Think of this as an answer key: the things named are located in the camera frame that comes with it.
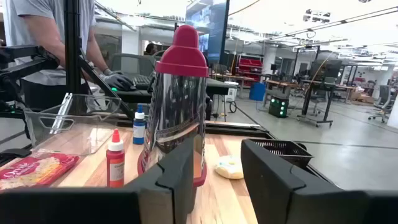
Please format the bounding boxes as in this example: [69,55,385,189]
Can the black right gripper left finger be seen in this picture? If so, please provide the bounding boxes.
[0,136,196,224]

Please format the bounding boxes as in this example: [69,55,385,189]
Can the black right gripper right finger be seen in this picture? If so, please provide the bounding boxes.
[241,139,398,224]

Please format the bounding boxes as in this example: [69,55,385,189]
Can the red squeeze bottle white cap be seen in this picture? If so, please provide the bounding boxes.
[106,129,126,188]

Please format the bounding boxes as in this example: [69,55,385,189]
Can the red popcorn packet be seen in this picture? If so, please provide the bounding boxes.
[0,151,80,190]

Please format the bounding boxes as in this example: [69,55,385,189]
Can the blue squeeze bottle white cap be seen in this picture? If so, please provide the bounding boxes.
[132,104,147,146]

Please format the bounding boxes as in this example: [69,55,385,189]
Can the grey office chair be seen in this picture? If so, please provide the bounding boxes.
[111,52,156,78]
[368,85,393,124]

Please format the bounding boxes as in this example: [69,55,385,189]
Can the black mesh basket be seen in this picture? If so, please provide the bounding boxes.
[248,138,314,169]

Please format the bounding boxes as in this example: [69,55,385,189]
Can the clear plastic bin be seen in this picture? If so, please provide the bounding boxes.
[24,93,122,156]

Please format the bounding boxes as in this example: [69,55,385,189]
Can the silver aluminium extrusion bar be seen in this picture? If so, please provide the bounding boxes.
[49,92,74,135]

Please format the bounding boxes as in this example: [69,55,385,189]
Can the black box green lights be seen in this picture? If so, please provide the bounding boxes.
[269,96,290,118]

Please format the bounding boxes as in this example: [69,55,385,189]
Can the cardboard box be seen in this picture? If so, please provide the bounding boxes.
[351,86,376,105]

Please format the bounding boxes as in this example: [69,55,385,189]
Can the wooden work table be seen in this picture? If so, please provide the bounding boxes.
[264,79,357,103]

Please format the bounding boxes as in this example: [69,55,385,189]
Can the blue bin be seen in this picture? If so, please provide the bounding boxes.
[249,82,267,102]

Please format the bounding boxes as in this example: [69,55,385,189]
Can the person's hand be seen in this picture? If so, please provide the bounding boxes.
[98,68,137,91]

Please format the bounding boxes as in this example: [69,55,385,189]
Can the steel box grater red trim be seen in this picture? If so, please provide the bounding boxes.
[137,24,210,187]

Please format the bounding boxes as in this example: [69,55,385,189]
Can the black keyboard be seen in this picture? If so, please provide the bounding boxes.
[132,74,154,90]

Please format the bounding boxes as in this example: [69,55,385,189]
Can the white box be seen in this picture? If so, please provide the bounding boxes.
[224,81,239,102]

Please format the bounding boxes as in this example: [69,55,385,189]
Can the shelf with red bins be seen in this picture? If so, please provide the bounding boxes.
[236,55,264,86]

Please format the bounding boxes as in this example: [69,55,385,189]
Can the person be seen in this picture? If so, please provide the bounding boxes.
[2,0,136,110]
[144,42,159,56]

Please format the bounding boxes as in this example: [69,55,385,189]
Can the large display screen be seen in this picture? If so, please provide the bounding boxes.
[185,0,231,65]

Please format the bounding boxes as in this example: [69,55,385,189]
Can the black frame post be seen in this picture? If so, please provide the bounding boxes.
[63,0,135,121]

